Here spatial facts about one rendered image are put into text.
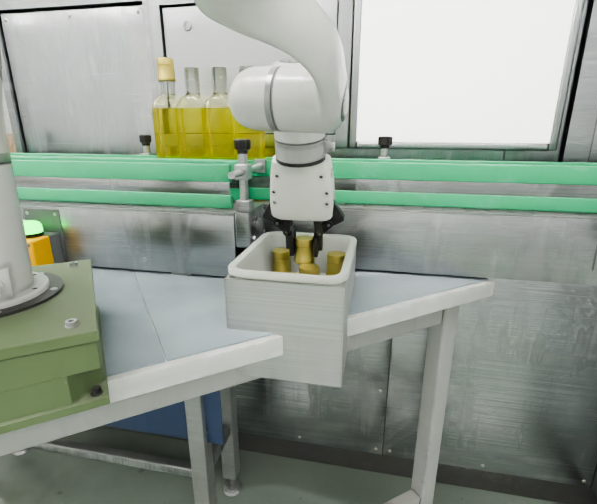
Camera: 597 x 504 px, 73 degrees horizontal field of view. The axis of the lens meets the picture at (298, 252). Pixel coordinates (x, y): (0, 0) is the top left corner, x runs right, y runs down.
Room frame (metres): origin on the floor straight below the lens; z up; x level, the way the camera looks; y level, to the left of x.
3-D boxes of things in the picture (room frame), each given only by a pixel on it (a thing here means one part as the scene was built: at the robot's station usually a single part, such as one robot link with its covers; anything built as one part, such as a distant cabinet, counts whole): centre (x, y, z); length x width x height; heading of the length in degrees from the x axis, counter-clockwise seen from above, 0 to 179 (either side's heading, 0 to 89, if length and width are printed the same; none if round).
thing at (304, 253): (0.66, -0.01, 0.83); 0.04 x 0.04 x 0.04
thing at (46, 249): (0.76, 0.53, 0.79); 0.07 x 0.07 x 0.07; 78
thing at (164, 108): (0.90, 0.27, 0.99); 0.06 x 0.06 x 0.21; 79
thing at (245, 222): (0.75, 0.09, 0.85); 0.09 x 0.04 x 0.07; 168
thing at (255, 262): (0.62, 0.00, 0.80); 0.22 x 0.17 x 0.09; 168
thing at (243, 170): (0.74, 0.09, 0.95); 0.17 x 0.03 x 0.12; 168
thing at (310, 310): (0.64, -0.01, 0.79); 0.27 x 0.17 x 0.08; 168
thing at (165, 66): (0.90, 0.27, 1.14); 0.04 x 0.04 x 0.04
